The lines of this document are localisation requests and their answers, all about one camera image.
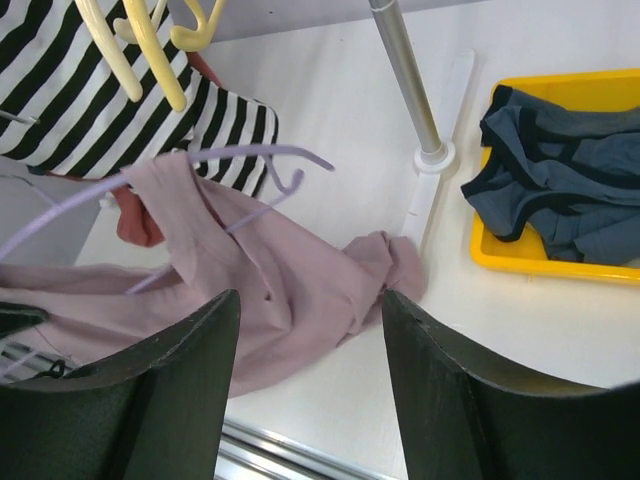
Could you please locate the rust red tank top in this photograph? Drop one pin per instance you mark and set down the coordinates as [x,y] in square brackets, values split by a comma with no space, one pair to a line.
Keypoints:
[135,224]

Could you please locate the blue tank top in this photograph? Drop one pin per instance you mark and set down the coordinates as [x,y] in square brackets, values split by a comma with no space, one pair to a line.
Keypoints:
[572,176]

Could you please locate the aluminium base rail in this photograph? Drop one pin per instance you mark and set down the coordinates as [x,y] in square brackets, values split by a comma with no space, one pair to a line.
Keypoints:
[252,453]

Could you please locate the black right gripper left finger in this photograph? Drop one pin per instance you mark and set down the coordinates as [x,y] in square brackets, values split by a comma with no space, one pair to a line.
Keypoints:
[152,411]

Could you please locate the white clothes rack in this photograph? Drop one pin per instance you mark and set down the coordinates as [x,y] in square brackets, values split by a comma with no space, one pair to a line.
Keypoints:
[435,132]

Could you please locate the black white striped tank top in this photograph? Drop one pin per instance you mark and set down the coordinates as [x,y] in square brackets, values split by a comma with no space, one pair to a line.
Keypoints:
[65,113]

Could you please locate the lilac hanger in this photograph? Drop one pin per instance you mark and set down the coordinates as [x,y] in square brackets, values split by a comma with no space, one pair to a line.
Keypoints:
[259,150]

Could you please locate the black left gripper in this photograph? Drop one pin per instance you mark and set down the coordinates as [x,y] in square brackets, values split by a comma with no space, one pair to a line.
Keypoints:
[15,318]

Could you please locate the pink tank top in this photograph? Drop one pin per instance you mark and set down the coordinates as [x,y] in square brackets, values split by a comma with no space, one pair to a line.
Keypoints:
[300,296]

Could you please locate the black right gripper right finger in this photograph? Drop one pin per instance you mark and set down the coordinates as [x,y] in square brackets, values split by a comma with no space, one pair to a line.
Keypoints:
[466,412]

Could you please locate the yellow plastic bin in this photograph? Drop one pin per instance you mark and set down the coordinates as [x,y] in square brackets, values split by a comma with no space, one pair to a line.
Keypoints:
[608,90]

